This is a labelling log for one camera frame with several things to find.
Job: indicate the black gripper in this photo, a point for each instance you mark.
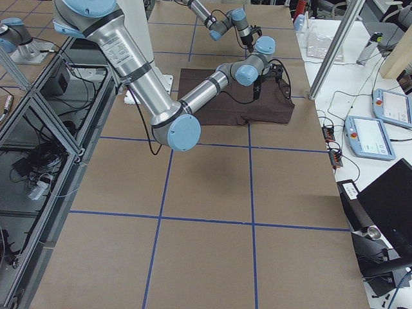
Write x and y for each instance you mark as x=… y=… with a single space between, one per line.
x=258 y=82
x=247 y=40

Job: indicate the brown t-shirt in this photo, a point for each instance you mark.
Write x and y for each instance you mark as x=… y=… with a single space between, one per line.
x=234 y=106

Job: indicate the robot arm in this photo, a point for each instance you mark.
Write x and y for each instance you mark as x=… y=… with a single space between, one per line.
x=235 y=18
x=172 y=121

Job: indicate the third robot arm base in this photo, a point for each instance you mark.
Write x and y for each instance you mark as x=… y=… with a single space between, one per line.
x=17 y=41

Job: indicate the blue plastic cup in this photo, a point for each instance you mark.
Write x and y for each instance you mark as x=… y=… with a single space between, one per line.
x=299 y=23

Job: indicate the red cylinder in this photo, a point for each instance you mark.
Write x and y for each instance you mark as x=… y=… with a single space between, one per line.
x=300 y=8

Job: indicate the silver foil bag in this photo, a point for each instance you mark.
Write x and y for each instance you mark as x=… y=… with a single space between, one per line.
x=317 y=45

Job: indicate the orange black connector strip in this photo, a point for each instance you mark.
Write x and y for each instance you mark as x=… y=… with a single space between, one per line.
x=333 y=148

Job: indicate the near blue teach pendant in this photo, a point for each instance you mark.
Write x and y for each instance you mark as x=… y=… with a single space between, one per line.
x=368 y=138

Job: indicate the blue teach pendant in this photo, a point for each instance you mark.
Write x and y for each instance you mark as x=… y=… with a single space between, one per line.
x=393 y=108
x=368 y=138

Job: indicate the far blue teach pendant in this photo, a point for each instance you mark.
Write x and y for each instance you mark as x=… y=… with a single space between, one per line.
x=393 y=108

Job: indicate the black monitor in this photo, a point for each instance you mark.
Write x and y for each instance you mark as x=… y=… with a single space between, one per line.
x=387 y=201

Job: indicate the metal cup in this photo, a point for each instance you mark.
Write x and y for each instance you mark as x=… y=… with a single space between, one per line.
x=371 y=232

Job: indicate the aluminium frame post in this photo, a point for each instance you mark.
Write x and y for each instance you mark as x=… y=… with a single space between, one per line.
x=345 y=26

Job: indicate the aluminium frame rack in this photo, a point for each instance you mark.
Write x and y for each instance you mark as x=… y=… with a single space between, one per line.
x=58 y=109

